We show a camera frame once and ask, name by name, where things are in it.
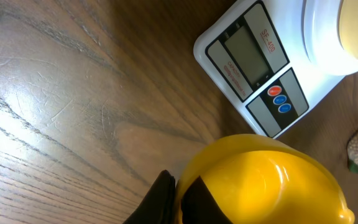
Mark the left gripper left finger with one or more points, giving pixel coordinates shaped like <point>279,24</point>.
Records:
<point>157,205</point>

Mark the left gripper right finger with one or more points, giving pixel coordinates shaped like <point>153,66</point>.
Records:
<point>199,207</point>

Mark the yellow measuring scoop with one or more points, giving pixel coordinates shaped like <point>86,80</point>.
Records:
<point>256,179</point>

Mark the white digital kitchen scale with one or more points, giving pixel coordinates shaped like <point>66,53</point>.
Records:
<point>275,60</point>

